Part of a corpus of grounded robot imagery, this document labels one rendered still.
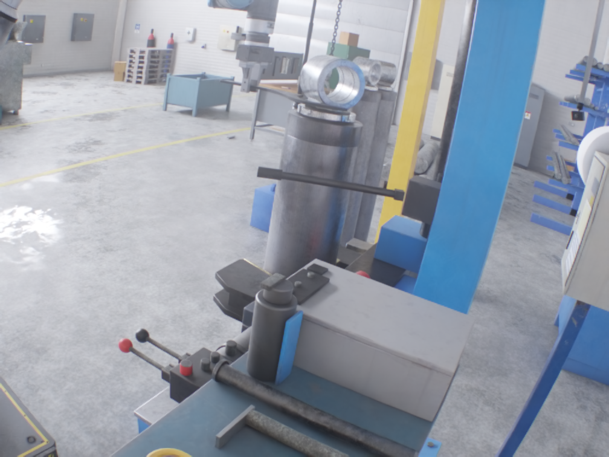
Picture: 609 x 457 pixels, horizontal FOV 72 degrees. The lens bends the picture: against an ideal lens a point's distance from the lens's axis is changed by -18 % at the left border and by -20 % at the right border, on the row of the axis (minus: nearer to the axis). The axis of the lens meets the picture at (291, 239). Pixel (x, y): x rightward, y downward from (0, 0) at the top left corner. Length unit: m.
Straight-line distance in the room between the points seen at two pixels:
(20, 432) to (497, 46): 1.92
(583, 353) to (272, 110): 5.71
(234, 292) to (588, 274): 1.01
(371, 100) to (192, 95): 6.84
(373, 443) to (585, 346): 2.77
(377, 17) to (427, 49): 8.77
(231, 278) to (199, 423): 0.66
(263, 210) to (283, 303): 3.48
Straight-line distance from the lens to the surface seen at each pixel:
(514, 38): 1.19
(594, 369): 3.65
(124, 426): 2.32
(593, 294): 1.47
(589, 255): 1.43
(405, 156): 3.97
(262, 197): 4.33
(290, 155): 1.37
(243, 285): 1.41
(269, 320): 0.89
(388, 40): 12.48
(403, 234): 1.48
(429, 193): 1.24
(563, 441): 2.97
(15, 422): 1.94
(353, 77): 1.41
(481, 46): 1.19
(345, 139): 1.34
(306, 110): 1.36
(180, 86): 9.48
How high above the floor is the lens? 1.68
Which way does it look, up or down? 23 degrees down
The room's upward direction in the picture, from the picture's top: 10 degrees clockwise
